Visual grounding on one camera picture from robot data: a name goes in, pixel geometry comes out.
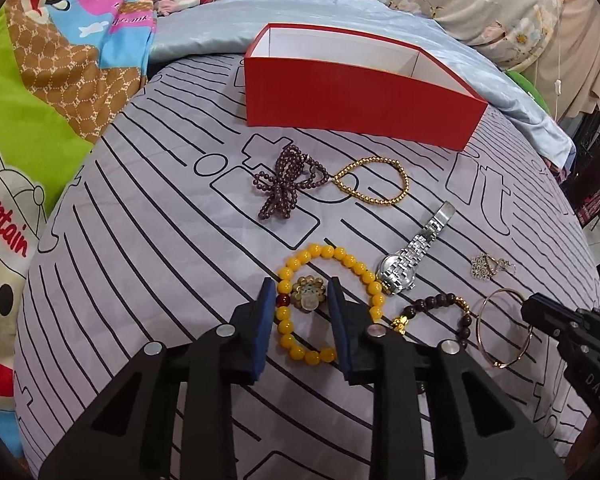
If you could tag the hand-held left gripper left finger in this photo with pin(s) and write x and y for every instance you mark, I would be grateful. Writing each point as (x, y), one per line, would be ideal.
(265, 330)

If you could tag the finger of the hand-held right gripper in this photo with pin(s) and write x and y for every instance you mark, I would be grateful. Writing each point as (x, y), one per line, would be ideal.
(547, 315)

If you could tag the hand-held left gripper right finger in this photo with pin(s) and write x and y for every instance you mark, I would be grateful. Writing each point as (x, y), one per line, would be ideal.
(340, 330)

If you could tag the gold flower brooch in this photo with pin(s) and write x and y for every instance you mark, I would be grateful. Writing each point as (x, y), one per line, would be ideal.
(307, 297)

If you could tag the thin gold bangle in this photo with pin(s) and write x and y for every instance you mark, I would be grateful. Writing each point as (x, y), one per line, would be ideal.
(481, 325)

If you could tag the silver wrist watch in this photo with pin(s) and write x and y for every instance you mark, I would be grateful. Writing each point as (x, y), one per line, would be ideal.
(397, 270)

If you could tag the red cardboard box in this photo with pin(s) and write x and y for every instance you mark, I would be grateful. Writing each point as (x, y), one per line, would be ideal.
(330, 95)

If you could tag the red plaid cloth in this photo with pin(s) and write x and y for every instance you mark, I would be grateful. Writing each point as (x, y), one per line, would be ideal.
(595, 205)

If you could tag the grey striped bed sheet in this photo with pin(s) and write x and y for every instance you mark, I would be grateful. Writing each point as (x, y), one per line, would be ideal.
(130, 260)

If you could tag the green plastic object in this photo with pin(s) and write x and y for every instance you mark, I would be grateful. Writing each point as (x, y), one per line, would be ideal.
(532, 95)

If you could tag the beige curtain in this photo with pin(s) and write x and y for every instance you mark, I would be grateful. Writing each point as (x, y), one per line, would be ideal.
(580, 60)

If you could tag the light blue blanket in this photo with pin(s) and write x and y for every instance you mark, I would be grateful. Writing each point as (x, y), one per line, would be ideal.
(205, 25)

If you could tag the colourful cartoon monkey blanket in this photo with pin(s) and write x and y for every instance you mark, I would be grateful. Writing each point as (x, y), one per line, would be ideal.
(55, 60)

